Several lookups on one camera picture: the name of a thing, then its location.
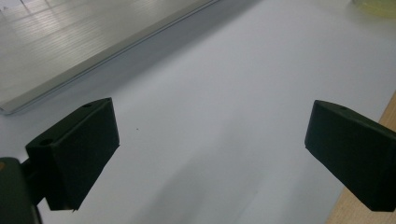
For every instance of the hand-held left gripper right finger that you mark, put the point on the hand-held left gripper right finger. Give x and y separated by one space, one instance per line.
351 149

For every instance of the grey ribbed panel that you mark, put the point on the grey ribbed panel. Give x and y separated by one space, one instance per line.
62 40

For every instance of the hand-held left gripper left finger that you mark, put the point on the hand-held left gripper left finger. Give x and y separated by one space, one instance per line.
77 155

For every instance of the white table mat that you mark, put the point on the white table mat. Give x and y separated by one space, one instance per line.
218 109

